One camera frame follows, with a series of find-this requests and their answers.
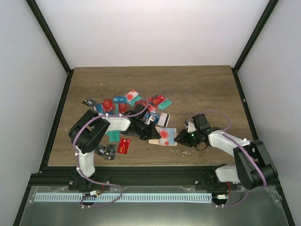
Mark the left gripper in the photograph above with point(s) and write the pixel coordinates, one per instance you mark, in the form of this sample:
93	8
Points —
152	133

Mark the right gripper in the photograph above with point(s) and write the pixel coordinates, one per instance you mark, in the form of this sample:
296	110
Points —
184	140

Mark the beige leather card holder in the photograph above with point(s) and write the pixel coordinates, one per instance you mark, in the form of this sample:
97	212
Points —
156	141

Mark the white card red circles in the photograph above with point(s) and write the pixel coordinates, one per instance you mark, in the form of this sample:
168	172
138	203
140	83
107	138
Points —
167	136

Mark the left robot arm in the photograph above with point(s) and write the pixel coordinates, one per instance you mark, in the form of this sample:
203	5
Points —
87	133

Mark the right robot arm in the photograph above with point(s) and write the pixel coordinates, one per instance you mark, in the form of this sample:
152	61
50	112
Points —
253	165

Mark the red VIP card front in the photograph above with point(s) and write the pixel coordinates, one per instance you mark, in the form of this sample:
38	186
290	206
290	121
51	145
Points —
123	146

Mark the red vip card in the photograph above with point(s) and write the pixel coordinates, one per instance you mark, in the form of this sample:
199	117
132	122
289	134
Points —
107	105
123	146

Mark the teal VIP card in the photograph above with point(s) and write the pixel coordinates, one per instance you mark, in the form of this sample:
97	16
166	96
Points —
113	136

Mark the white magnetic stripe card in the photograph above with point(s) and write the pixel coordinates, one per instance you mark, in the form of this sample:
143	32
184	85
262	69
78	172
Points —
163	120

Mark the white red circle card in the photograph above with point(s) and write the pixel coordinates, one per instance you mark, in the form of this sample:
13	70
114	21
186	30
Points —
131	95

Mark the blue VIP card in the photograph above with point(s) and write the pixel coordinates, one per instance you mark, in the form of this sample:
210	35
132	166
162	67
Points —
119	99

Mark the black card pair front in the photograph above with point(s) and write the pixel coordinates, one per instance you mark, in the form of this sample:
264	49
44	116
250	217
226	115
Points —
107	152

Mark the black VIP card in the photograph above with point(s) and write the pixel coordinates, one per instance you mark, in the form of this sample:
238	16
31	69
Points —
89	102

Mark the black front frame rail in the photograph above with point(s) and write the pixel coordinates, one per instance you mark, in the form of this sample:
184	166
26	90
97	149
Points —
201	177

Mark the light blue cable tray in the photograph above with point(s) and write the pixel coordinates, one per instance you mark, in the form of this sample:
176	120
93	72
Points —
125	197

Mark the black right frame post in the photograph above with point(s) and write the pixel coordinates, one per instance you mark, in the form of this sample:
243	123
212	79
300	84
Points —
255	33

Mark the black frame post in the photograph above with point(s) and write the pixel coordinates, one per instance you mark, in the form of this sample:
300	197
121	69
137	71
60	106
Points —
48	33
255	33

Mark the black left frame post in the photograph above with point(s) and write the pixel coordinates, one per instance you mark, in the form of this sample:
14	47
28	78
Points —
48	33

